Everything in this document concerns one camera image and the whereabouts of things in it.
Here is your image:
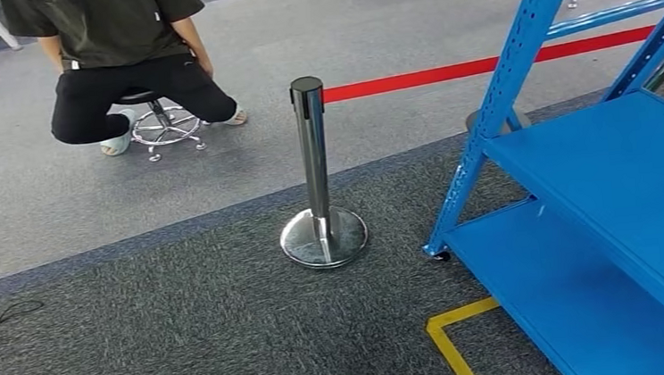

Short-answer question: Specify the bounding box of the red barrier belt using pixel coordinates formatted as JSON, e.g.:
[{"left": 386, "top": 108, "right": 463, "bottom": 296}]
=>
[{"left": 319, "top": 24, "right": 661, "bottom": 104}]

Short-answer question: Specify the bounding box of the black stool with chrome base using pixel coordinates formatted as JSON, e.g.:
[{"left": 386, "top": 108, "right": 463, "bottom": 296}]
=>
[{"left": 112, "top": 84, "right": 210, "bottom": 166}]

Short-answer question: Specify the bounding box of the blue metal shelf rack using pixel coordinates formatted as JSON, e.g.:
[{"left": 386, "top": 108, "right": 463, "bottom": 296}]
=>
[{"left": 403, "top": 0, "right": 664, "bottom": 375}]

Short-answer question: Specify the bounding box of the person sitting on stool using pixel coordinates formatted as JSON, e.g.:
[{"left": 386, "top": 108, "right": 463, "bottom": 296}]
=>
[{"left": 0, "top": 0, "right": 251, "bottom": 165}]

